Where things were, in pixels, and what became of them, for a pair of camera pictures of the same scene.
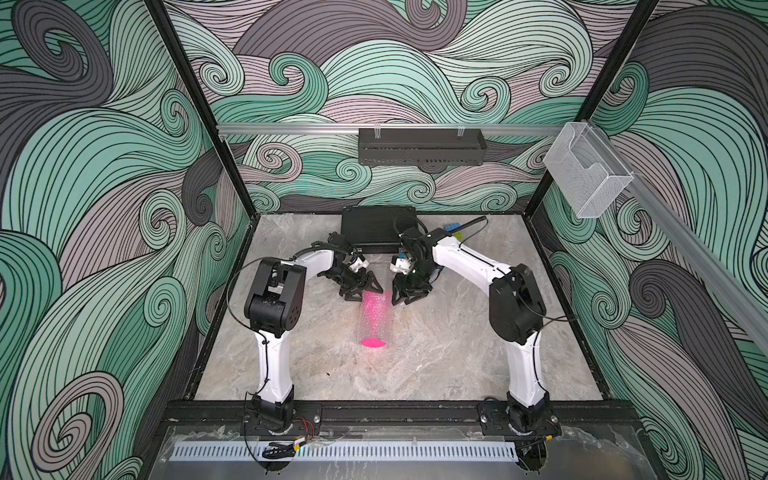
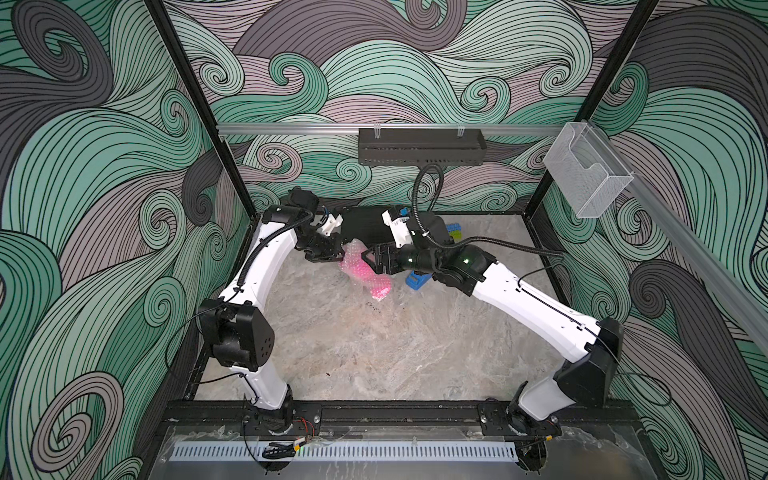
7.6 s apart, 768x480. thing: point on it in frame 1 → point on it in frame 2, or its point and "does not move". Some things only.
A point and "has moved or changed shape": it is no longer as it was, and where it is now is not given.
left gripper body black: [349, 281] → [319, 248]
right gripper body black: [416, 278] → [408, 258]
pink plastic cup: [375, 320] has moved or changed shape
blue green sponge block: [450, 226] does not move
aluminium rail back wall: [353, 129] does not move
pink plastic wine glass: [376, 305] has moved or changed shape
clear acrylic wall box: [587, 169] does not move
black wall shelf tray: [421, 146] does not move
